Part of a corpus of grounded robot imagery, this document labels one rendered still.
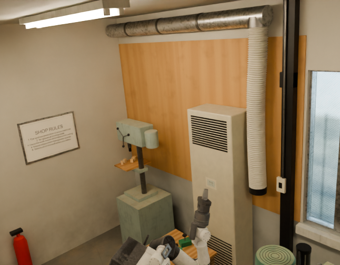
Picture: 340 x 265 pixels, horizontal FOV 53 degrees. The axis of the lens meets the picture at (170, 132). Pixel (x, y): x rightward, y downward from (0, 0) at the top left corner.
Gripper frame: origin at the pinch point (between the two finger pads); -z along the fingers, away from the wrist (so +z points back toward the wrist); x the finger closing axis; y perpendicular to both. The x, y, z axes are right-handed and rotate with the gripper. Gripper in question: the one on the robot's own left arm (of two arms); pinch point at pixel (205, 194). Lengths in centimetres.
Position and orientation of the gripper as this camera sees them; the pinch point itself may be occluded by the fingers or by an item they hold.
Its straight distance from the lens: 198.9
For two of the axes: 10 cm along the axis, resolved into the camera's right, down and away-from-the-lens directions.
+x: 2.2, 1.2, -9.7
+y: -9.7, -1.1, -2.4
